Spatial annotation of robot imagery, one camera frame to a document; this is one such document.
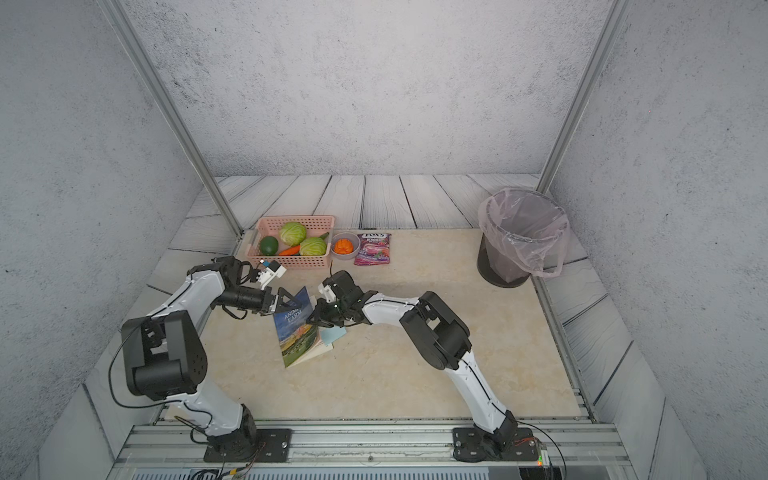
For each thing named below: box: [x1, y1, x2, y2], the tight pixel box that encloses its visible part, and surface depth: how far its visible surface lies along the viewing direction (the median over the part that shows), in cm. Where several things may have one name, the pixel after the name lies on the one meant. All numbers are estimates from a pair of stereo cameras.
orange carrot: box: [278, 245, 301, 256], surface depth 113 cm
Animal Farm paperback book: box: [273, 286, 333, 369], surface depth 91 cm
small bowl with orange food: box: [330, 232, 361, 260], surface depth 110 cm
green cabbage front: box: [299, 232, 329, 256], surface depth 109 cm
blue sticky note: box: [320, 326, 347, 346], surface depth 91 cm
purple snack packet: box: [354, 233, 392, 266], surface depth 113 cm
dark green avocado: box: [259, 236, 279, 256], surface depth 114 cm
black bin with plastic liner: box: [476, 187, 571, 288], surface depth 96 cm
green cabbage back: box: [280, 221, 307, 247], surface depth 113 cm
